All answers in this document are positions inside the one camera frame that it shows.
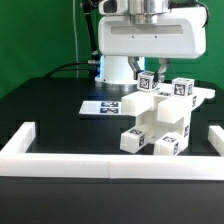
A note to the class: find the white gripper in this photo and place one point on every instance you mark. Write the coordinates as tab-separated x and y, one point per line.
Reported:
148	28

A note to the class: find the small tag cube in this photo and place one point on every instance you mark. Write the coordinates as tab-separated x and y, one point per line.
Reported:
182	87
146	81

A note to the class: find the white chair back frame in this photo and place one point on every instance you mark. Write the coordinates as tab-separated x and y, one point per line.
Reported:
170	109

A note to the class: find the white chair seat part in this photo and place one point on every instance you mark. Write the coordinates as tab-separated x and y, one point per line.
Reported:
182	127

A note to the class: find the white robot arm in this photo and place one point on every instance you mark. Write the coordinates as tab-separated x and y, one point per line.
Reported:
115	69

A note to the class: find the white marker sheet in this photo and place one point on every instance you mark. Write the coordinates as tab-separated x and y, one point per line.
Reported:
100	108

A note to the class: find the white U-shaped fence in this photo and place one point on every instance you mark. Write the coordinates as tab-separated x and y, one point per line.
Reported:
15	160

